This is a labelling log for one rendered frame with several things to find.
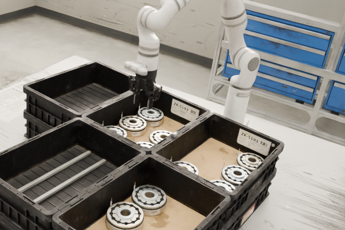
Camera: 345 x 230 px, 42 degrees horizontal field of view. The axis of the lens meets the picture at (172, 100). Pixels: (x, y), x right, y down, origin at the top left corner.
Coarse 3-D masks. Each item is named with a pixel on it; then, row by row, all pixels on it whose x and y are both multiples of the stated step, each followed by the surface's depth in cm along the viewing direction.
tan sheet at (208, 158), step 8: (208, 144) 169; (216, 144) 169; (224, 144) 170; (192, 152) 162; (200, 152) 163; (208, 152) 164; (216, 152) 164; (224, 152) 165; (232, 152) 166; (240, 152) 167; (184, 160) 157; (192, 160) 158; (200, 160) 159; (208, 160) 159; (216, 160) 160; (224, 160) 161; (232, 160) 161; (200, 168) 154; (208, 168) 155; (216, 168) 156; (200, 176) 150; (208, 176) 151; (216, 176) 152
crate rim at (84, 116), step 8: (128, 96) 172; (176, 96) 178; (112, 104) 166; (192, 104) 174; (88, 112) 157; (208, 112) 170; (88, 120) 152; (104, 128) 149; (184, 128) 157; (120, 136) 146; (168, 136) 151; (136, 144) 144; (160, 144) 146
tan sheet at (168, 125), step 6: (168, 120) 180; (174, 120) 181; (162, 126) 176; (168, 126) 176; (174, 126) 177; (180, 126) 178; (150, 132) 170; (132, 138) 165; (138, 138) 166; (144, 138) 166
